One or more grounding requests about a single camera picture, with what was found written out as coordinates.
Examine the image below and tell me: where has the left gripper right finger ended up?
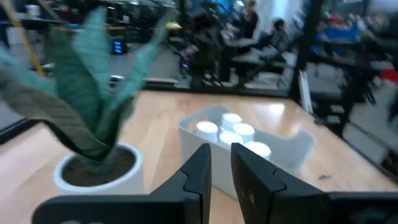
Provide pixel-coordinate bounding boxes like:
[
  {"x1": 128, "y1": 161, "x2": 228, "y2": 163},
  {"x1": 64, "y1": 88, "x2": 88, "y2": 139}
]
[{"x1": 230, "y1": 142, "x2": 332, "y2": 224}]

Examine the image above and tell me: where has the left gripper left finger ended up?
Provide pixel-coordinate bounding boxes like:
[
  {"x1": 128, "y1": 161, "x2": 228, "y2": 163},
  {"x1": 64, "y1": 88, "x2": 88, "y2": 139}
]
[{"x1": 149, "y1": 142, "x2": 213, "y2": 224}]

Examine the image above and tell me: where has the white pill bottle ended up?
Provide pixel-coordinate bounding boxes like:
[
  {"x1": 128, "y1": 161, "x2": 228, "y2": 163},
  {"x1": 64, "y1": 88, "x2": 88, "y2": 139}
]
[
  {"x1": 220, "y1": 112, "x2": 243, "y2": 130},
  {"x1": 233, "y1": 123, "x2": 256, "y2": 142},
  {"x1": 244, "y1": 141, "x2": 272, "y2": 161},
  {"x1": 195, "y1": 120, "x2": 220, "y2": 144},
  {"x1": 218, "y1": 131, "x2": 244, "y2": 149}
]

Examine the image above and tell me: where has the grey plastic basket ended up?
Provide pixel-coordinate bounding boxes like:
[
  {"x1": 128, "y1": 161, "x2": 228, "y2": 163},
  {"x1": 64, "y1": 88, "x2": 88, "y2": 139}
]
[{"x1": 178, "y1": 105, "x2": 315, "y2": 200}]

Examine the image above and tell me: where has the white plant pot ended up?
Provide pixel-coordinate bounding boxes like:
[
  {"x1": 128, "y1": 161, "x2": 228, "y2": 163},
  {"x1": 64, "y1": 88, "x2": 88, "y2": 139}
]
[{"x1": 53, "y1": 142, "x2": 145, "y2": 196}]

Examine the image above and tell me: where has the green snake plant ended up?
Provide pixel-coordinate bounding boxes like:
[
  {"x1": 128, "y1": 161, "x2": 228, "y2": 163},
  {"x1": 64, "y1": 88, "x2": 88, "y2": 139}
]
[{"x1": 0, "y1": 6, "x2": 180, "y2": 174}]

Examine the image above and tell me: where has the person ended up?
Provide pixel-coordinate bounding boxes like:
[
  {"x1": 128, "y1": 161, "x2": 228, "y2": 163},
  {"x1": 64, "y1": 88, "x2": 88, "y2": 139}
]
[
  {"x1": 238, "y1": 0, "x2": 261, "y2": 40},
  {"x1": 260, "y1": 18, "x2": 290, "y2": 60}
]

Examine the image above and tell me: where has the black perforated computer case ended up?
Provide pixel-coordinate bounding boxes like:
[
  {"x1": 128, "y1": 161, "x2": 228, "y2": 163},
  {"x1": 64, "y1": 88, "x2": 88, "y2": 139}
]
[{"x1": 107, "y1": 32, "x2": 129, "y2": 56}]

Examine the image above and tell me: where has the blue storage bin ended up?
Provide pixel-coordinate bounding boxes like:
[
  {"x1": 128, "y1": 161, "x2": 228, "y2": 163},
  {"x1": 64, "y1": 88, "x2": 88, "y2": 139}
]
[{"x1": 323, "y1": 21, "x2": 362, "y2": 44}]

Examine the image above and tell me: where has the yellow hanging cable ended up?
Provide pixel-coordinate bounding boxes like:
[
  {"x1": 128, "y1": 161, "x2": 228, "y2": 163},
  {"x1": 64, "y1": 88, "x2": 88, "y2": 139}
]
[{"x1": 0, "y1": 0, "x2": 46, "y2": 78}]

